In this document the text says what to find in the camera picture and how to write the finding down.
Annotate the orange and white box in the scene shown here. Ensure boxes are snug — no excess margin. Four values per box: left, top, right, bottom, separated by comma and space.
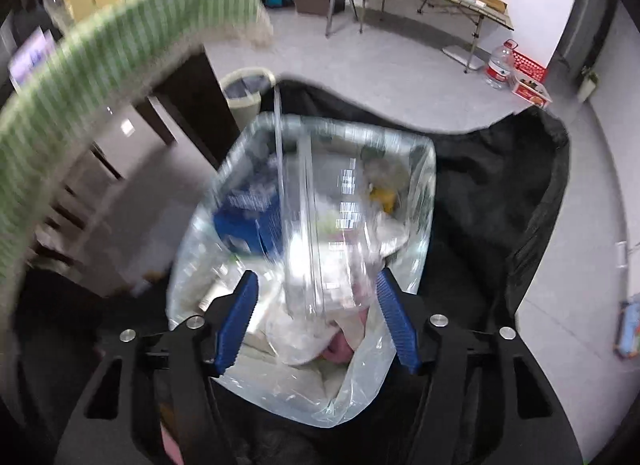
511, 70, 553, 110

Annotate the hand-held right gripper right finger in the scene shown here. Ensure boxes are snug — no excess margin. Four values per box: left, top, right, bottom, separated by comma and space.
375, 267, 583, 465

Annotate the pink cloth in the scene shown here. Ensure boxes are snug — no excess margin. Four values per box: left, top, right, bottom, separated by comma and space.
320, 305, 373, 366

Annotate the clear plastic container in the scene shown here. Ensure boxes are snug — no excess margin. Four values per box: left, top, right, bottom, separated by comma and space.
272, 80, 386, 321

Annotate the dark blue box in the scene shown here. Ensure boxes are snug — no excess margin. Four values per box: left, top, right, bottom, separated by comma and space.
214, 180, 286, 253

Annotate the dark wooden table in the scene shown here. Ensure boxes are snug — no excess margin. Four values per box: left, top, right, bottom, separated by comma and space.
132, 45, 241, 171

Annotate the large water bottle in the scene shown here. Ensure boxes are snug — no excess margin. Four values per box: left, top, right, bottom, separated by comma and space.
484, 39, 517, 91

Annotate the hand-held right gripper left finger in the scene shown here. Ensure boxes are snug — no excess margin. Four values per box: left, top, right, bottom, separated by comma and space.
55, 270, 260, 465

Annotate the folding table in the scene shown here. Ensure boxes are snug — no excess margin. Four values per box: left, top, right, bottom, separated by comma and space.
345, 0, 515, 73

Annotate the yellow snack packet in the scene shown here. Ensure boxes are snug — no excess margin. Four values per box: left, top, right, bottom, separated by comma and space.
367, 184, 398, 211

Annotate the small beige trash can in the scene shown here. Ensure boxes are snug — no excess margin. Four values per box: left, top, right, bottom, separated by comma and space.
219, 66, 278, 131

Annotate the red plastic basket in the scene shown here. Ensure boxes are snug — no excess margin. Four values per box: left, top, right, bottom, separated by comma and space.
511, 50, 547, 86

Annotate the clear plastic trash bag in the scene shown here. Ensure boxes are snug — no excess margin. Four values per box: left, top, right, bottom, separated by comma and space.
165, 112, 436, 428

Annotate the green checkered tablecloth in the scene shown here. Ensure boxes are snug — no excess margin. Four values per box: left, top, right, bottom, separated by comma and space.
0, 0, 273, 306

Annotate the black bin bag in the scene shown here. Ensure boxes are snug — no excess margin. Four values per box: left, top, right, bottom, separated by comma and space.
15, 78, 571, 465

